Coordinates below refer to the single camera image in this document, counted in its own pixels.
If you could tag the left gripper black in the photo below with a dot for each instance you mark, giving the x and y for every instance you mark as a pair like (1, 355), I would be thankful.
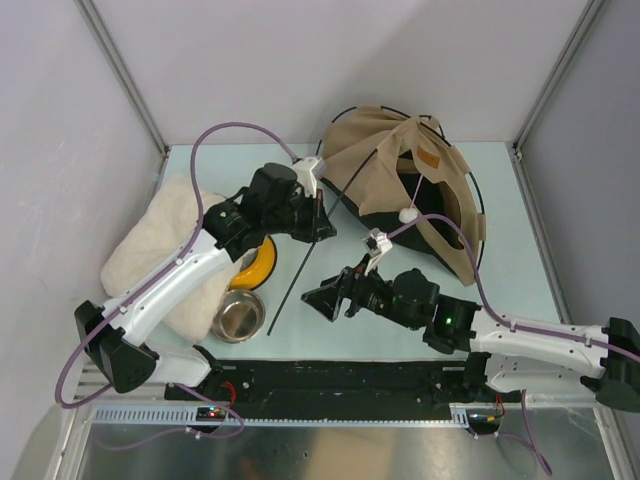
(319, 227)

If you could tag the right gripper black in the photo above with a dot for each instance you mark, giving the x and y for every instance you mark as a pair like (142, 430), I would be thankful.
(348, 284)

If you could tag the black tent pole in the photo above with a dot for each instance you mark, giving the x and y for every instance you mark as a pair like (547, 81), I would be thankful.
(450, 150)
(310, 250)

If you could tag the beige fabric pet tent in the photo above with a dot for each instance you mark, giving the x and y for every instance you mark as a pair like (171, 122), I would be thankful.
(410, 185)

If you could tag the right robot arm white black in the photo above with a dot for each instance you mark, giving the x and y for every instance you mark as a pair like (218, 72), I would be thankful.
(604, 359)

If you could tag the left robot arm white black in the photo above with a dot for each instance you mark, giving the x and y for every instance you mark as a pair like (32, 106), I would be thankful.
(280, 199)

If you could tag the yellow pet bowl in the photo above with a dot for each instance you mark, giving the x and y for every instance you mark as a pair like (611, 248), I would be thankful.
(257, 268)

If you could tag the stainless steel pet bowl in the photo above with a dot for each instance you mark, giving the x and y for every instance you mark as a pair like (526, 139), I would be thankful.
(240, 317)

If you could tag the white pompom toy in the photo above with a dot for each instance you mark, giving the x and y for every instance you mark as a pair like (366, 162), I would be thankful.
(411, 213)

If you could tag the cream plush cushion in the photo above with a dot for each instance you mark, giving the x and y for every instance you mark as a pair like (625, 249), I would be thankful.
(168, 222)

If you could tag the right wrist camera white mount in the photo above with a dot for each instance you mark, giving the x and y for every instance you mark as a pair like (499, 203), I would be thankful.
(377, 245)

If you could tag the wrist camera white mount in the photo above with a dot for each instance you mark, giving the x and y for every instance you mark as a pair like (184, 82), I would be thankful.
(377, 245)
(308, 170)

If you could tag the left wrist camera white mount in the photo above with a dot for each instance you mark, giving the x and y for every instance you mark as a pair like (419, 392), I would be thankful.
(308, 170)

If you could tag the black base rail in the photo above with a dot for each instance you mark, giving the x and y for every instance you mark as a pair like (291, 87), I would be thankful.
(349, 390)

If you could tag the white slotted cable duct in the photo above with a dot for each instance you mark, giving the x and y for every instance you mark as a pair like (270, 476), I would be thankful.
(193, 416)

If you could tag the left aluminium frame post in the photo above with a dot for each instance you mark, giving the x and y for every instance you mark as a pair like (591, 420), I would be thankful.
(115, 60)

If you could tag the aluminium frame post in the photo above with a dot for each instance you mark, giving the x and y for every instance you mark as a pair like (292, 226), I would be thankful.
(115, 60)
(568, 54)

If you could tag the right aluminium frame post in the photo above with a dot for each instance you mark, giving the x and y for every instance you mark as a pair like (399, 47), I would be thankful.
(568, 54)

